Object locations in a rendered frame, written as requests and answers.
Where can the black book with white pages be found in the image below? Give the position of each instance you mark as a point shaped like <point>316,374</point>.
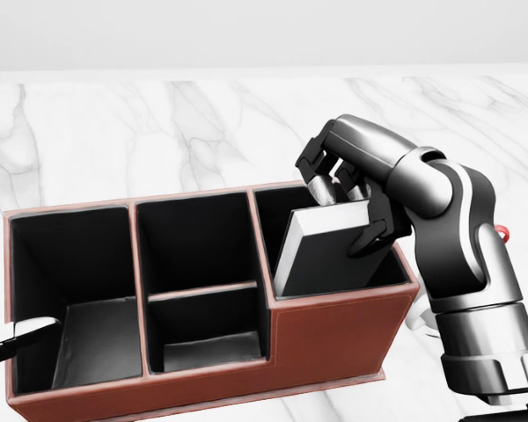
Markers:
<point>321,259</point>

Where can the red-brown desk caddy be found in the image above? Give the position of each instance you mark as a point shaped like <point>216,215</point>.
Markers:
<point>334,338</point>

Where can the silver and black right hand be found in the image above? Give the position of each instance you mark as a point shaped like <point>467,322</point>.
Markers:
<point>365,140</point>

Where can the silver and black right arm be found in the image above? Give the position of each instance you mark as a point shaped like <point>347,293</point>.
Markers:
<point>466,246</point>

